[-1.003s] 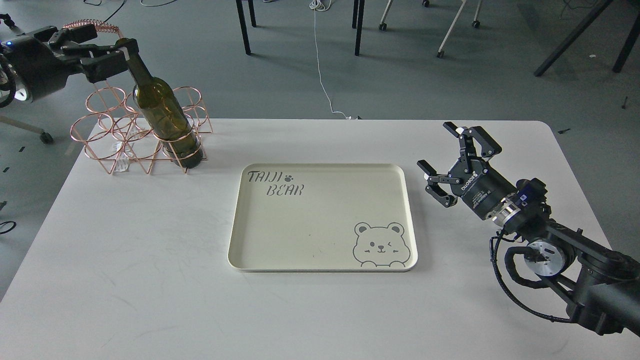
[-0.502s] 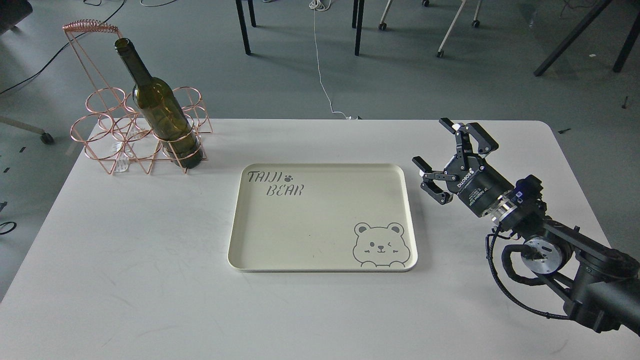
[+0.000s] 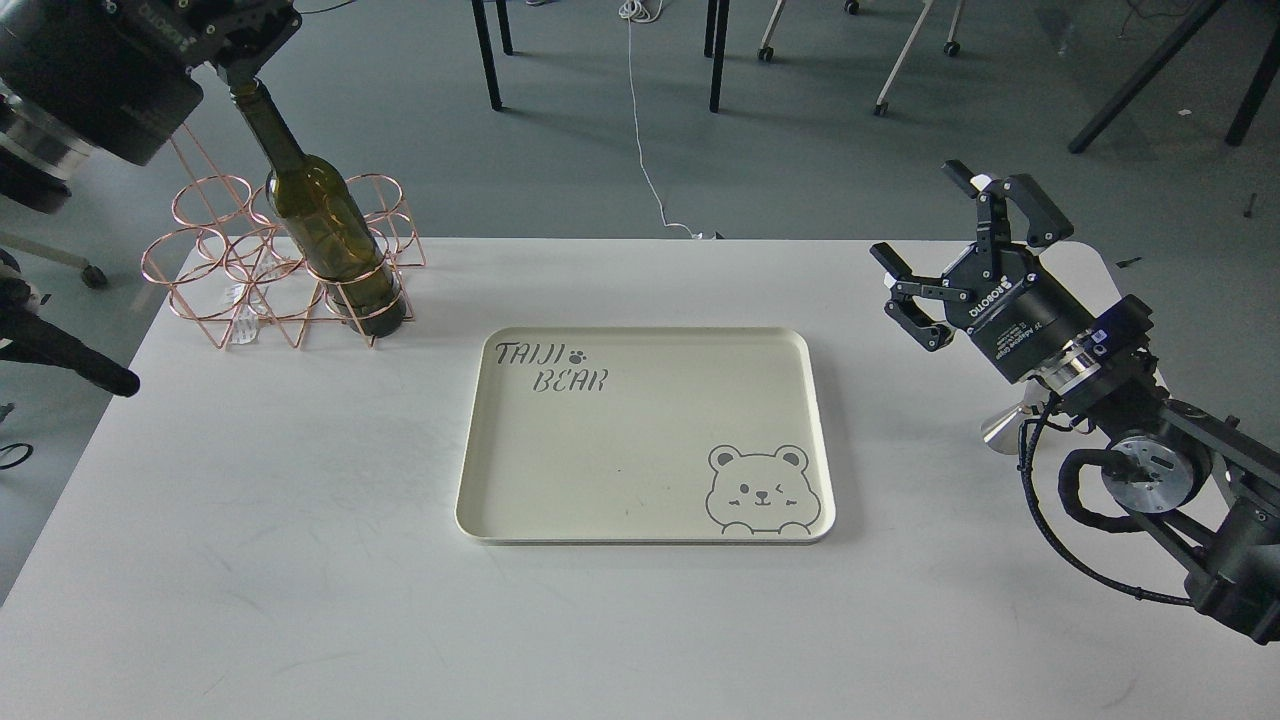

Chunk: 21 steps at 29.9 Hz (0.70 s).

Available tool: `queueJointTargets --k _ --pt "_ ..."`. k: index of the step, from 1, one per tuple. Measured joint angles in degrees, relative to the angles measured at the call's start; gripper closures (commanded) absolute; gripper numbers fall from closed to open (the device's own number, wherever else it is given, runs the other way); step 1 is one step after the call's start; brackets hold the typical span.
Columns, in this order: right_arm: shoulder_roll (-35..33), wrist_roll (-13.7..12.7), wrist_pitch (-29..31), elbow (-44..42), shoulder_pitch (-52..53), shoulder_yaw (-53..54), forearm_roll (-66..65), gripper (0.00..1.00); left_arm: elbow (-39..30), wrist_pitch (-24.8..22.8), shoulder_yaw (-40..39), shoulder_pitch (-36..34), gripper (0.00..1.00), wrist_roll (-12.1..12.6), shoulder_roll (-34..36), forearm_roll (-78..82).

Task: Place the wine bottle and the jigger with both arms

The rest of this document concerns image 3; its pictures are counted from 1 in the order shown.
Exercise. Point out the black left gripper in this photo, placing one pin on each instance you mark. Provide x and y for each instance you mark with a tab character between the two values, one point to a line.
116	73

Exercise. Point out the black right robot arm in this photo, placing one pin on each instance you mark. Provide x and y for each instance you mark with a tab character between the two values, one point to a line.
1206	492

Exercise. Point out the dark green wine bottle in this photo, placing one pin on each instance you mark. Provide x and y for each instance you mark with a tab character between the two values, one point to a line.
312	201

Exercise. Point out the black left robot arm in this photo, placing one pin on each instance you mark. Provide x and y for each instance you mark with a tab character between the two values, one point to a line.
39	155

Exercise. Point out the black table legs left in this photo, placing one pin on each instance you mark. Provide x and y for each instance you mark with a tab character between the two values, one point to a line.
485	42

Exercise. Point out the black table legs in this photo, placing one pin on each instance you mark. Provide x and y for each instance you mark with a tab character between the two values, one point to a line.
717	13
485	42
1196	18

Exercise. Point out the silver steel jigger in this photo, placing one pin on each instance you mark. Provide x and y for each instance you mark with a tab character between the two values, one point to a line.
1001	432

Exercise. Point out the cream bear serving tray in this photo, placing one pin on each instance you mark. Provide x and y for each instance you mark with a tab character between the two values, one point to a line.
626	435

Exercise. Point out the black table legs centre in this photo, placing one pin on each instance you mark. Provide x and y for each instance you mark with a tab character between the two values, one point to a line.
717	13

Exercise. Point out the black table legs right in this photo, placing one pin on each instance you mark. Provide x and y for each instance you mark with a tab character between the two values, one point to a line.
1196	18

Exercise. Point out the copper wire bottle rack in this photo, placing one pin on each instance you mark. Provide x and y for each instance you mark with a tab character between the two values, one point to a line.
229	267

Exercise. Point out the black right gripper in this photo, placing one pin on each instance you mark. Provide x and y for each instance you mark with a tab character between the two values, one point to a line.
1015	310

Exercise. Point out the white rolling chair base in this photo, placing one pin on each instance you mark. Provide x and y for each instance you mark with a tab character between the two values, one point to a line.
950	47

